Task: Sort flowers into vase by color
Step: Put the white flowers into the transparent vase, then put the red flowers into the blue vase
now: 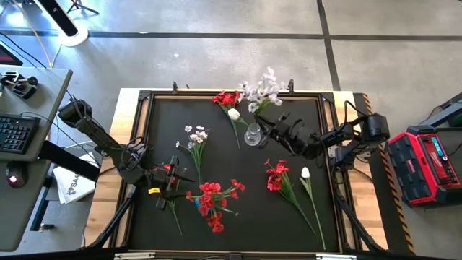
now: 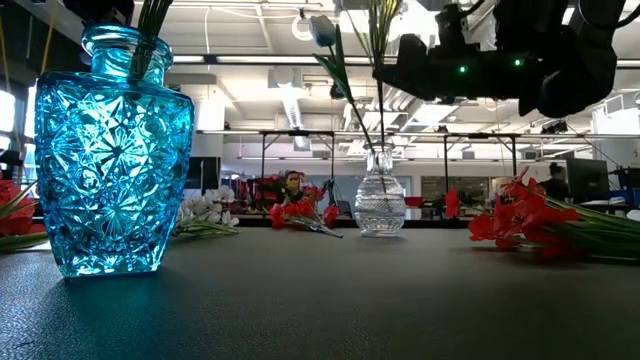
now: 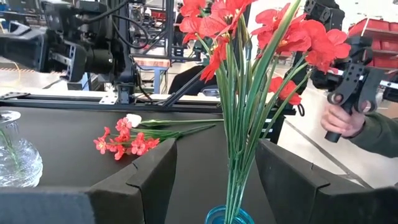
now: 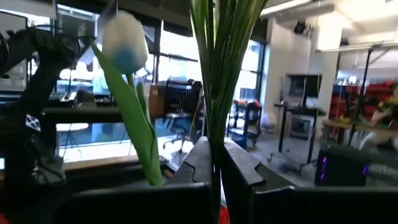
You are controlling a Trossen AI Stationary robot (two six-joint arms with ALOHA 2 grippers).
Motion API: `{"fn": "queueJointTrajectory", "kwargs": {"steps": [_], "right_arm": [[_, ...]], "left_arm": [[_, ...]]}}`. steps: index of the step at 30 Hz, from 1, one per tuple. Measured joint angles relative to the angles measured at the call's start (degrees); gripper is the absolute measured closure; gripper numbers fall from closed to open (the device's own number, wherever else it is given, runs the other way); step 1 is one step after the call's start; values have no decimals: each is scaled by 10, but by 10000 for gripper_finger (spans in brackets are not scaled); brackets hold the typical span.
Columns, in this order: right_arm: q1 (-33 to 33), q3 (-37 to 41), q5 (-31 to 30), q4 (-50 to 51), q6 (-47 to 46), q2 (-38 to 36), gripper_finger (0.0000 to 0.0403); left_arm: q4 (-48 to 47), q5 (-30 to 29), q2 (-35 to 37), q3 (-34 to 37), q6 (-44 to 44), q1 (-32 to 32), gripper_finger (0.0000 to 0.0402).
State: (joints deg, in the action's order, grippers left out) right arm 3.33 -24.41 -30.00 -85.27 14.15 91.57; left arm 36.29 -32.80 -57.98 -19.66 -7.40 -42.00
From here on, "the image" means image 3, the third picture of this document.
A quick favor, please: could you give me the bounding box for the silver metal bracket plate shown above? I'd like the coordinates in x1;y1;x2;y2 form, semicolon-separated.
98;94;119;105

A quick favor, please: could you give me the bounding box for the black table mat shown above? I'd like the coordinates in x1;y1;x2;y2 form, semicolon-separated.
0;105;280;224

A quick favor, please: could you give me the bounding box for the person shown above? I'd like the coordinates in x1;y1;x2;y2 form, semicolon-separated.
320;102;398;159

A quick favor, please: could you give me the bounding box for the small wooden top table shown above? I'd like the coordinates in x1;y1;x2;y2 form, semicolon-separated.
133;57;171;94

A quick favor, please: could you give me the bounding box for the red storage bin shelf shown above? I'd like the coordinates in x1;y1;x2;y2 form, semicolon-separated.
348;17;398;69

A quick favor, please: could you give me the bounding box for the clear glass vase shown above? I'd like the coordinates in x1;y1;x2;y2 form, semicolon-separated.
0;110;44;189

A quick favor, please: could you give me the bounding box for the black chair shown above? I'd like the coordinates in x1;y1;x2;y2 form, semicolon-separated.
167;65;218;96

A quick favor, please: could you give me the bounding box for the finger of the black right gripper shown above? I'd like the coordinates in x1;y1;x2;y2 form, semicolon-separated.
0;27;47;73

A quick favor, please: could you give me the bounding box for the blue glass vase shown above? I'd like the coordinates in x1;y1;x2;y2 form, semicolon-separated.
204;204;255;224

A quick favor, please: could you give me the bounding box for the white artificial tulip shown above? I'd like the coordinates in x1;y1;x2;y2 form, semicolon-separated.
126;113;224;128

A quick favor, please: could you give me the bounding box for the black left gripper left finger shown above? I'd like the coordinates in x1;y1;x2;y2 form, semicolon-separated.
0;138;178;224

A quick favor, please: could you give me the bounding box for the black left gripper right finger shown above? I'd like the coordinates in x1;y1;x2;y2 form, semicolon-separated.
254;138;398;224

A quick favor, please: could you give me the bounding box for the small-bloom red flower bunch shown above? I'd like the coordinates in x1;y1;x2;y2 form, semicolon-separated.
93;116;217;162

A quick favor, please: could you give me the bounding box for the large-petal red flower bunch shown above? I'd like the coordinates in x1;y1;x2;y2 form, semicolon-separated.
178;0;352;224

